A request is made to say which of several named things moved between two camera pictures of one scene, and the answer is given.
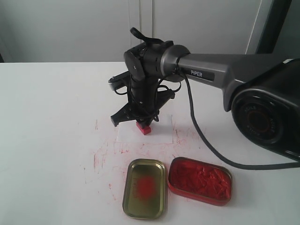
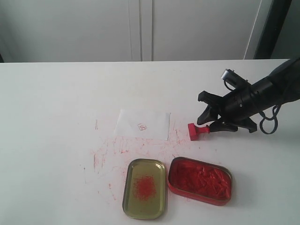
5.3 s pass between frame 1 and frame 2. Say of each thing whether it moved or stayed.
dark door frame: stayed
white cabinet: stayed
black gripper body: moved
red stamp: moved
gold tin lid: stayed
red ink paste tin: stayed
